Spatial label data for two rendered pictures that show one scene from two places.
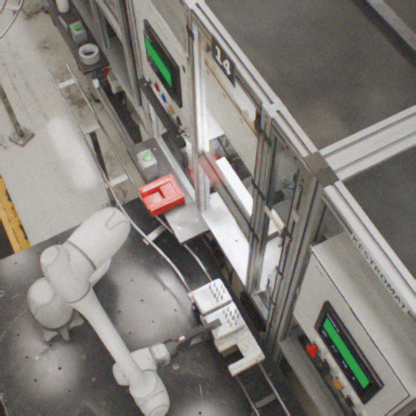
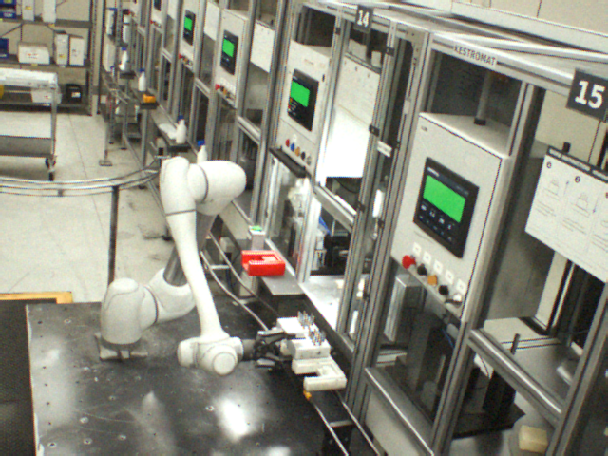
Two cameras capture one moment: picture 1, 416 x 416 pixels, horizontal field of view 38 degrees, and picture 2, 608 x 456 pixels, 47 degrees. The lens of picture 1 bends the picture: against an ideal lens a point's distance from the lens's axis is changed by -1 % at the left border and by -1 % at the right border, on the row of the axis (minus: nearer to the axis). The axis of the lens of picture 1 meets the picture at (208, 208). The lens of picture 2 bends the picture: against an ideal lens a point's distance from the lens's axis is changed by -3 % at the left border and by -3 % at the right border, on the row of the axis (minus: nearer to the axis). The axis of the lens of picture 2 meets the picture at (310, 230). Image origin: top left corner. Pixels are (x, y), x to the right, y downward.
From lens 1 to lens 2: 1.72 m
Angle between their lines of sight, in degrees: 39
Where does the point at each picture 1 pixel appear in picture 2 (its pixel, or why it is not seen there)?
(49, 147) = not seen: hidden behind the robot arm
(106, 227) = (227, 165)
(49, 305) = (127, 296)
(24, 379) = (66, 378)
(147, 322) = not seen: hidden behind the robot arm
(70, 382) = (115, 391)
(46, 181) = not seen: hidden behind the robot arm
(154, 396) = (223, 345)
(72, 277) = (186, 182)
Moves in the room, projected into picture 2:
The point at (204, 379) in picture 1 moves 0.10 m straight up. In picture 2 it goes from (269, 420) to (273, 396)
